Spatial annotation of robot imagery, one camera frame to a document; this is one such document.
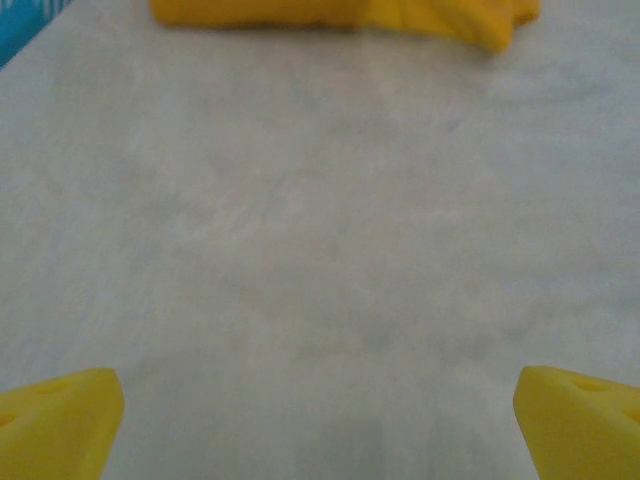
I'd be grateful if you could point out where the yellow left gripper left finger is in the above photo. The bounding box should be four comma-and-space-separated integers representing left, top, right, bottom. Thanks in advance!
0, 367, 126, 480

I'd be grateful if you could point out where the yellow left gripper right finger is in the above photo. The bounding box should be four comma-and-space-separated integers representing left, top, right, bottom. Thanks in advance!
512, 365, 640, 480

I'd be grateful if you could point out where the yellow t-shirt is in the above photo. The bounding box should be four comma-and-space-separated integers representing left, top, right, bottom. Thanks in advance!
149, 0, 543, 55

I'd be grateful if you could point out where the blue object at edge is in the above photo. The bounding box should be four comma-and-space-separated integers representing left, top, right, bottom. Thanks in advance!
0, 0, 72, 70

